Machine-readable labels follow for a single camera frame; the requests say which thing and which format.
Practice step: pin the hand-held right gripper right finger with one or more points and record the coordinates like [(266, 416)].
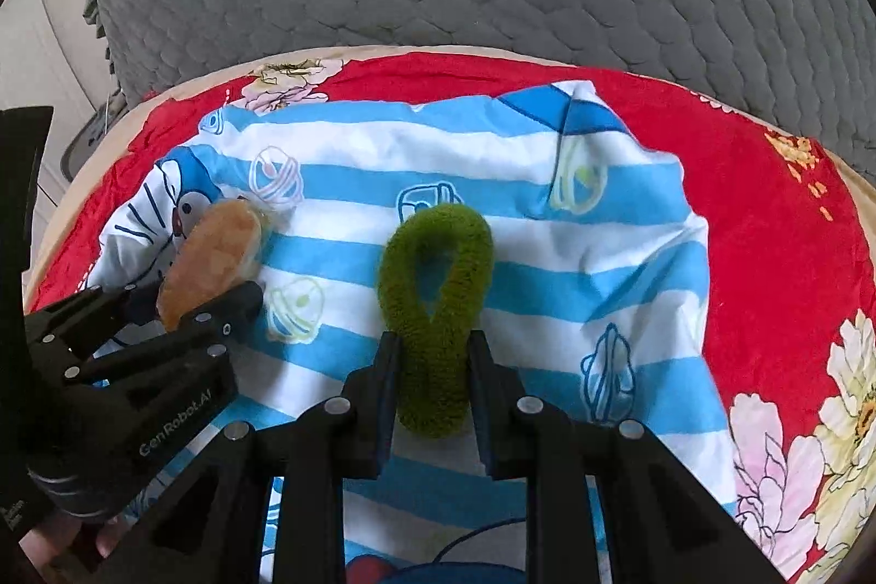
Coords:
[(479, 382)]

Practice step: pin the red floral blanket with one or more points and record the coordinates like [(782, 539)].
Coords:
[(753, 249)]

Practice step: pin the rice cracker snack packet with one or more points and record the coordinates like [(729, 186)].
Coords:
[(212, 255)]

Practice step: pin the blue striped cartoon cloth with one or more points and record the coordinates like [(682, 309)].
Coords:
[(479, 180)]

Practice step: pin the person's left hand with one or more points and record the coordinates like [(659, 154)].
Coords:
[(68, 546)]

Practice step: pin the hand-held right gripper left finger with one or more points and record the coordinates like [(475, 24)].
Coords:
[(392, 382)]

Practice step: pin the green fuzzy hair scrunchie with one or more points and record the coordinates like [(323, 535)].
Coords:
[(424, 392)]

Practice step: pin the grey rounded object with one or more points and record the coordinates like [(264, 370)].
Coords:
[(82, 146)]

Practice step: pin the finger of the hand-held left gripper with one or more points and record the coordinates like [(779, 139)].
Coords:
[(233, 310), (96, 317)]

